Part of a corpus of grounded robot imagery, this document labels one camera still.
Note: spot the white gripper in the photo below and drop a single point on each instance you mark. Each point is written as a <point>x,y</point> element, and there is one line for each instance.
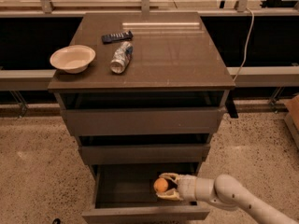
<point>187,188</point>

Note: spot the orange fruit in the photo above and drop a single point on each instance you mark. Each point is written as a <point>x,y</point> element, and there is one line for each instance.
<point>161,185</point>

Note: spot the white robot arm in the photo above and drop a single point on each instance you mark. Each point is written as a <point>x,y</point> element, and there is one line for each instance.
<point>224,192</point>

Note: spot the open bottom drawer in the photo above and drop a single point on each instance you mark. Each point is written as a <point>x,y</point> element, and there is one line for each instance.
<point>124,194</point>

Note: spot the middle drawer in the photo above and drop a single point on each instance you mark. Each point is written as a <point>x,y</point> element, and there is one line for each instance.
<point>144,154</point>

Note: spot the dark brown drawer cabinet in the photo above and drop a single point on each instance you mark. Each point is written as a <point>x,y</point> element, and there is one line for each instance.
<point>175,64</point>

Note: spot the top drawer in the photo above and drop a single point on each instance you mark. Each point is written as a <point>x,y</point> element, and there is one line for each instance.
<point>98,122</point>

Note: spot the cardboard box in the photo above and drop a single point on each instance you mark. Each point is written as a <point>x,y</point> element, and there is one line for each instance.
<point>292,118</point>

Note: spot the crushed silver can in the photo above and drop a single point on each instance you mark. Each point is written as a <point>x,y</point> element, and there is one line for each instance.
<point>121,58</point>

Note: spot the dark blue snack bar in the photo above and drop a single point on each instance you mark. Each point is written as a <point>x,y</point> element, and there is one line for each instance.
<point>117,37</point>

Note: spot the white bowl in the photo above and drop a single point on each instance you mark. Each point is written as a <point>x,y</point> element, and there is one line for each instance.
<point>72,59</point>

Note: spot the metal window railing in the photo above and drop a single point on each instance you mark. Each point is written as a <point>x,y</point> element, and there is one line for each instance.
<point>143,0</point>

